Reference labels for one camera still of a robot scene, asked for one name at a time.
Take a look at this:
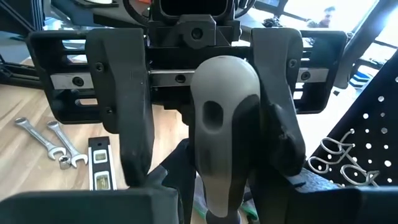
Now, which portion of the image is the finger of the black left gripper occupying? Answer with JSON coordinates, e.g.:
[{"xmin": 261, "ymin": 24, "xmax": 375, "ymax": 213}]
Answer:
[
  {"xmin": 85, "ymin": 27, "xmax": 155, "ymax": 187},
  {"xmin": 250, "ymin": 27, "xmax": 307, "ymax": 177}
]

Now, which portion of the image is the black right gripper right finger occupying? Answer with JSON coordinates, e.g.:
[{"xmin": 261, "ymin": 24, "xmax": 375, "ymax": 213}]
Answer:
[{"xmin": 248, "ymin": 169, "xmax": 398, "ymax": 224}]

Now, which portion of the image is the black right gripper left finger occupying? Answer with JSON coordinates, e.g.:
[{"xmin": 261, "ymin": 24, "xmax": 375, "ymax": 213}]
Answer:
[{"xmin": 0, "ymin": 139, "xmax": 197, "ymax": 224}]

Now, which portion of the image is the grey black handle screwdriver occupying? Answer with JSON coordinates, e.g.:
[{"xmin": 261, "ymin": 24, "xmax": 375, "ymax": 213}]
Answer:
[{"xmin": 190, "ymin": 55, "xmax": 262, "ymax": 224}]

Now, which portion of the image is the chrome socket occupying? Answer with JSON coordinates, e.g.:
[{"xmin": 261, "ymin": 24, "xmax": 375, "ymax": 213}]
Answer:
[{"xmin": 58, "ymin": 155, "xmax": 72, "ymax": 170}]

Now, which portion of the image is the person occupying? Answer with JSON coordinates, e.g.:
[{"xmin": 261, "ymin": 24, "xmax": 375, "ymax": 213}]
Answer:
[{"xmin": 306, "ymin": 6, "xmax": 337, "ymax": 29}]

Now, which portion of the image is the black metal pegboard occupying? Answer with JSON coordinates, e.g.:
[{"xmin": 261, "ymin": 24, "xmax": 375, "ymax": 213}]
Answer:
[{"xmin": 306, "ymin": 49, "xmax": 398, "ymax": 189}]

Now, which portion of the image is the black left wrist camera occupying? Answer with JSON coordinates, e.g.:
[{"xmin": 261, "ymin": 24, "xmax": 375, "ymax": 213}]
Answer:
[{"xmin": 149, "ymin": 0, "xmax": 237, "ymax": 19}]

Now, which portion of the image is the wire ring tool rack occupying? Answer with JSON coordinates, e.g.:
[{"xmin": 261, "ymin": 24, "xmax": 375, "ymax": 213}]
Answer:
[{"xmin": 307, "ymin": 128, "xmax": 381, "ymax": 187}]

